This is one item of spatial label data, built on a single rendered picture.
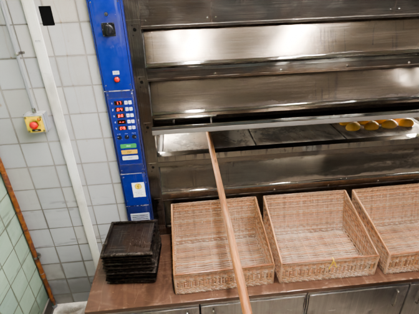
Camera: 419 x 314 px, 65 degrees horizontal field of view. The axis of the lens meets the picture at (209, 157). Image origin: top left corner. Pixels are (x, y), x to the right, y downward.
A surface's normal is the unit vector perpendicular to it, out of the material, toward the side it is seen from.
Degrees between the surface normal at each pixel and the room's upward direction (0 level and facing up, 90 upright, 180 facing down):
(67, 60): 90
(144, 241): 0
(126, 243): 0
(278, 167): 70
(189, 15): 86
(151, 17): 90
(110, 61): 90
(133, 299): 0
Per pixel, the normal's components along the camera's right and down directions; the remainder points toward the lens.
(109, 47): 0.09, 0.47
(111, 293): -0.04, -0.88
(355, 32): 0.08, 0.14
